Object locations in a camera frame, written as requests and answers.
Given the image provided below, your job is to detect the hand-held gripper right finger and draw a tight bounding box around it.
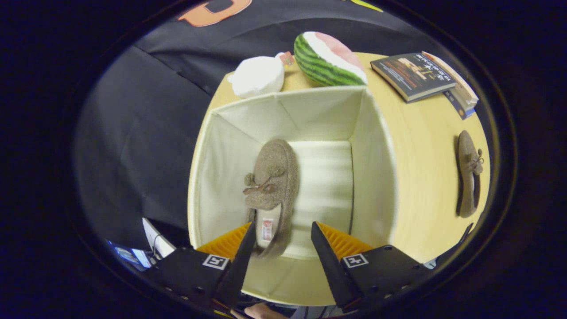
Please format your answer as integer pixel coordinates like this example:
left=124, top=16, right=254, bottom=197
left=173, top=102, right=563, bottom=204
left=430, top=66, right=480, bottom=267
left=311, top=221, right=433, bottom=309

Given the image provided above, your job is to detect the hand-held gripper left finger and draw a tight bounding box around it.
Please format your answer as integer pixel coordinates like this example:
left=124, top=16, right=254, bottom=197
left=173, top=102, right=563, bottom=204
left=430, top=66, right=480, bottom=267
left=148, top=222, right=256, bottom=309

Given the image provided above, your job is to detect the brown fuzzy shoe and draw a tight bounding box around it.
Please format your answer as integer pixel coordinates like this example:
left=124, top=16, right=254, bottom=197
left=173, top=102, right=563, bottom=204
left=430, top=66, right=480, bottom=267
left=456, top=130, right=485, bottom=218
left=242, top=139, right=300, bottom=259

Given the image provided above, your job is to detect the cream fabric storage box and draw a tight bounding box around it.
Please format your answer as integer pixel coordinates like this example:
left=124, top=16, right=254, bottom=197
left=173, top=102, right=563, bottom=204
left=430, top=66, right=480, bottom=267
left=187, top=86, right=397, bottom=307

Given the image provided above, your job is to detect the white paper sheet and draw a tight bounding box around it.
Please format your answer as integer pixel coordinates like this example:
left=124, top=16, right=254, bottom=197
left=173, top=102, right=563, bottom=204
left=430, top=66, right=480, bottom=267
left=142, top=217, right=176, bottom=258

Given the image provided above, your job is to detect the blue printed packet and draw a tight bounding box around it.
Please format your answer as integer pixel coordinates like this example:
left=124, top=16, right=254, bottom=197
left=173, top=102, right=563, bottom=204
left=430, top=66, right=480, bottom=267
left=109, top=241, right=152, bottom=271

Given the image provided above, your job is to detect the white plush toy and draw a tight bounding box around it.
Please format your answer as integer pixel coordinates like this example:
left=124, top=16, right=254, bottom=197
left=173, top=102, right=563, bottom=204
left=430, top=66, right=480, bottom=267
left=227, top=53, right=286, bottom=98

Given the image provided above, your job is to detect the watermelon slice plush toy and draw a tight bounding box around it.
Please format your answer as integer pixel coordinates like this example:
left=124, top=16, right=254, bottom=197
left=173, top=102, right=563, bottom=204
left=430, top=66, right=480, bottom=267
left=293, top=31, right=368, bottom=87

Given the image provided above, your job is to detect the blue cover book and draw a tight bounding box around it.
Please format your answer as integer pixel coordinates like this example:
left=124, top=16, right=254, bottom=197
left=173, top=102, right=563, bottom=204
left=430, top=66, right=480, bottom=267
left=443, top=91, right=477, bottom=120

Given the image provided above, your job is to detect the black cover book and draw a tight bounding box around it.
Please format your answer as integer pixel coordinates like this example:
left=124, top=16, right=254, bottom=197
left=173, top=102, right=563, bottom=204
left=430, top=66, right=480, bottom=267
left=370, top=52, right=457, bottom=103

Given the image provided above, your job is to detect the tan paperback book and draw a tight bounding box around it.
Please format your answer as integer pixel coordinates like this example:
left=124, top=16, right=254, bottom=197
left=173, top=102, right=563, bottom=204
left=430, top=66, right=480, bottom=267
left=422, top=51, right=479, bottom=111

